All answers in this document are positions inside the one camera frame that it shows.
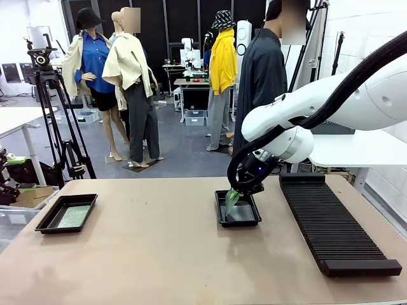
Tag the clear plastic storage box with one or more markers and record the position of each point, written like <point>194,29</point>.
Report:
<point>89,117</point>
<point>194,118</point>

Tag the white leaning panel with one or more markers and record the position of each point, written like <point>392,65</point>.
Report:
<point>313,57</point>

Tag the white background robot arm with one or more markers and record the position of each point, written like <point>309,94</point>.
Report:
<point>189,54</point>

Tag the person in dark coat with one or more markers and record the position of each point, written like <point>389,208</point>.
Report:
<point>260,79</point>

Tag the white tower fan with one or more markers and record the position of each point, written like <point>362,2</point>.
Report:
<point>245,35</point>

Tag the mannequin in yellow hoodie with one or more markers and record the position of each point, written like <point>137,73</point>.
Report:
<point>222,63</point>

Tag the black bag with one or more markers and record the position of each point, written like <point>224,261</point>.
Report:
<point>28,173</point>

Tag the mannequin in beige jacket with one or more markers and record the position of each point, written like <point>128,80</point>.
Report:
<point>127,63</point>

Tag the green perforated circuit board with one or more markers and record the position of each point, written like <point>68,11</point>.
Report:
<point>74,216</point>
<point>230,206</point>

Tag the black light stand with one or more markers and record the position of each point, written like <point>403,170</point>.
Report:
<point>339,54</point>

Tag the background work table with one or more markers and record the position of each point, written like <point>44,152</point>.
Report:
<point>190,82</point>

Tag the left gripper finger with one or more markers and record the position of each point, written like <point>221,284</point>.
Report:
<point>27,187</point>
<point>17,159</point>

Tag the black ESD tray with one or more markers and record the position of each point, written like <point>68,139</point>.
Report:
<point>47,222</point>
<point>245,219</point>

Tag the black brimmed hat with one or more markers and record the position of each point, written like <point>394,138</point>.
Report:
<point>87,19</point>

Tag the black slotted board rack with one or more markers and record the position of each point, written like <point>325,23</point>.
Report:
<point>334,228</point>

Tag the white table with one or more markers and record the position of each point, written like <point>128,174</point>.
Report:
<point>365,149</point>
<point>19,117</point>

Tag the mannequin in blue shirt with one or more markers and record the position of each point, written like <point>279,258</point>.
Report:
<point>93,63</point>

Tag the patterned bucket hat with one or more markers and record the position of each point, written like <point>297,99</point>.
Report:
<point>223,19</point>

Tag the black camera tripod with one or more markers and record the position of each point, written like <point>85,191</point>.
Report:
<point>47,95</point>

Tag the brown cardboard box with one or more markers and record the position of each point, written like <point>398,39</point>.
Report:
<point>35,195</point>

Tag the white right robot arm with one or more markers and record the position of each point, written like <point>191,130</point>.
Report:
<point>318,101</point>

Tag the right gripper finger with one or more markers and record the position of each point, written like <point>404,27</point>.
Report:
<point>254,188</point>
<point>234,193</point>

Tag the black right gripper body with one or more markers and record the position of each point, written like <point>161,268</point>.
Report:
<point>254,171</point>

